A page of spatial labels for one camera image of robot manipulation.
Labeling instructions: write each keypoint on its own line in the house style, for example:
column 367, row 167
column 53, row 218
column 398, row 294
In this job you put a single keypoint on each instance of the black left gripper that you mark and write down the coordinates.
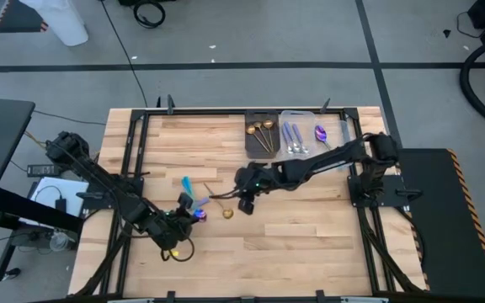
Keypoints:
column 185, row 214

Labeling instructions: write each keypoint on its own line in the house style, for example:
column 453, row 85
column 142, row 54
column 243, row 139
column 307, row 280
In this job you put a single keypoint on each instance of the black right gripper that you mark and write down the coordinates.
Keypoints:
column 253, row 181

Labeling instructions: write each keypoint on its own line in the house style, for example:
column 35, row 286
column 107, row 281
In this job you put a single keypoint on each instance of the gold spoon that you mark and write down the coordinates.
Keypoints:
column 258, row 125
column 268, row 123
column 227, row 214
column 251, row 129

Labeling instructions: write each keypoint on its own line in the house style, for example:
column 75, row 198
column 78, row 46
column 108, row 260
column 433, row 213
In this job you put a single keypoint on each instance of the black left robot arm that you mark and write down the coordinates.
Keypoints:
column 99, row 177

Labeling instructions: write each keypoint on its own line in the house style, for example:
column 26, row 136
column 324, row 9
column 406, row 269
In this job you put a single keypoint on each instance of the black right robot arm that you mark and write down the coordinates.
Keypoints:
column 331, row 157

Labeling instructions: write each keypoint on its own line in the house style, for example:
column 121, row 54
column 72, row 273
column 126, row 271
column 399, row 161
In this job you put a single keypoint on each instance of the dark grey plastic bin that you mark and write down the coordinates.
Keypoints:
column 253, row 153

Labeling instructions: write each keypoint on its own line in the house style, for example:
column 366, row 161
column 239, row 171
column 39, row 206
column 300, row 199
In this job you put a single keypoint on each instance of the clear plastic bin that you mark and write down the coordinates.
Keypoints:
column 343, row 130
column 307, row 120

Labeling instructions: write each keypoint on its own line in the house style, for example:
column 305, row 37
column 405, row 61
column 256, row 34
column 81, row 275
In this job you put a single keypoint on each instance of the white board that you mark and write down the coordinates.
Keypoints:
column 74, row 189

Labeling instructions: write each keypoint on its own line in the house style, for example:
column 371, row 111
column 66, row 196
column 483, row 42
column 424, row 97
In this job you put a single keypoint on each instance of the black power adapter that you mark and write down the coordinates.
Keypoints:
column 60, row 205

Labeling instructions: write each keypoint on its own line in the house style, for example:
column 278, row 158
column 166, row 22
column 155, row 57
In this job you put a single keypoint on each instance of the clear plastic cup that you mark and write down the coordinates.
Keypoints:
column 59, row 242

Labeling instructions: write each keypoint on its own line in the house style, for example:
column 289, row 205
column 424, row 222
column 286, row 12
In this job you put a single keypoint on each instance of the black power strip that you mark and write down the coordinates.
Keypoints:
column 40, row 170

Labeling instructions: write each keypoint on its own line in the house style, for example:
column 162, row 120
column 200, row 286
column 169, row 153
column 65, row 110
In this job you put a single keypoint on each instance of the large hazard striped black mat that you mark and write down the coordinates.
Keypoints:
column 449, row 231

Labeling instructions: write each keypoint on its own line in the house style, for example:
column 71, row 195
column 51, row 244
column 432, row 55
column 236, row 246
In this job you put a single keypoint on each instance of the small hazard striped black mat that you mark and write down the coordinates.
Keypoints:
column 17, row 19

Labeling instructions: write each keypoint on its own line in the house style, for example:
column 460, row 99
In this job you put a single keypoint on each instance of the black metal table frame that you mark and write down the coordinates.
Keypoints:
column 209, row 112

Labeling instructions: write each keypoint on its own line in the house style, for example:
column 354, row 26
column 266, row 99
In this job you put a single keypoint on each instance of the black desk leg frame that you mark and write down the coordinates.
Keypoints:
column 36, row 208

